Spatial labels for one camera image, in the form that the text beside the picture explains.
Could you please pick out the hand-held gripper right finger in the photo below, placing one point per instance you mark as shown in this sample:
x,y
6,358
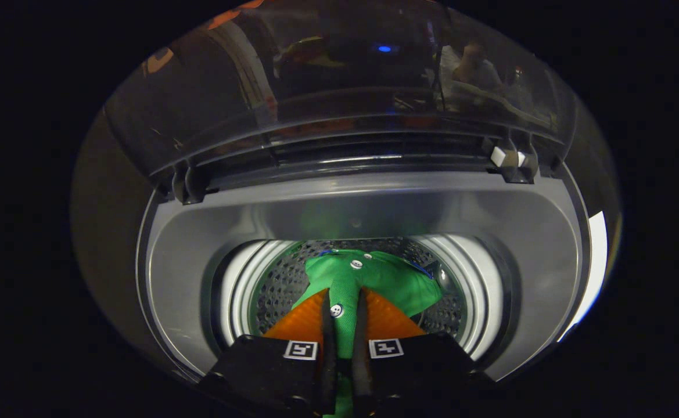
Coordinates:
x,y
426,363

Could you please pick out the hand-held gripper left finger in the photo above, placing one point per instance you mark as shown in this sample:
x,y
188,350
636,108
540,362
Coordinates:
x,y
258,366

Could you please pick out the green polo shirt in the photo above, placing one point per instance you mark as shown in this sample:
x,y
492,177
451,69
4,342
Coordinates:
x,y
397,284

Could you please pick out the grey washing machine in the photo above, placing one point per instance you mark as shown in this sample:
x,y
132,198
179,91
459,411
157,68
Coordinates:
x,y
200,232

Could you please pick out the dark washing machine lid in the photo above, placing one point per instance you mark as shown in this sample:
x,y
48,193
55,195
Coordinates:
x,y
339,104

